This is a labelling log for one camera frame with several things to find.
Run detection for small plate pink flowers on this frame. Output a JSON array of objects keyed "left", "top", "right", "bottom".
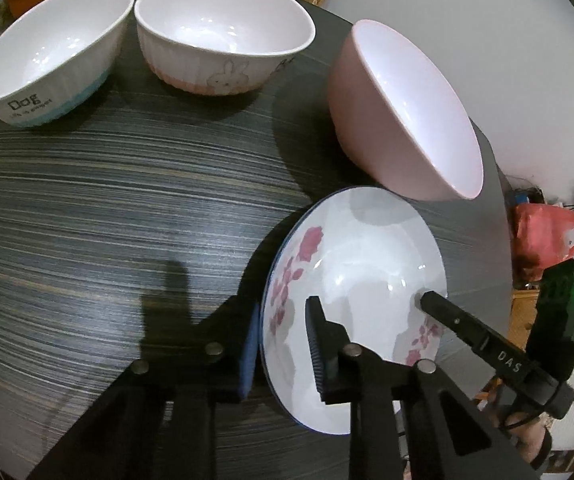
[{"left": 260, "top": 186, "right": 447, "bottom": 436}]

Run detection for pink ceramic bowl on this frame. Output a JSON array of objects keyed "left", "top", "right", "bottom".
[{"left": 328, "top": 20, "right": 484, "bottom": 202}]

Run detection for white bowl pink rabbit print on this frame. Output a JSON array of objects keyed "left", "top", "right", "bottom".
[{"left": 134, "top": 0, "right": 316, "bottom": 96}]

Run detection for white bowl blue dog print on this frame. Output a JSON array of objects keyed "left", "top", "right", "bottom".
[{"left": 0, "top": 0, "right": 135, "bottom": 128}]

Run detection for person's right hand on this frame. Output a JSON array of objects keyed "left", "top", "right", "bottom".
[{"left": 483, "top": 405, "right": 552, "bottom": 474}]

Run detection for red plastic bag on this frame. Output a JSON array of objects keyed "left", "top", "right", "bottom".
[{"left": 511, "top": 203, "right": 574, "bottom": 282}]

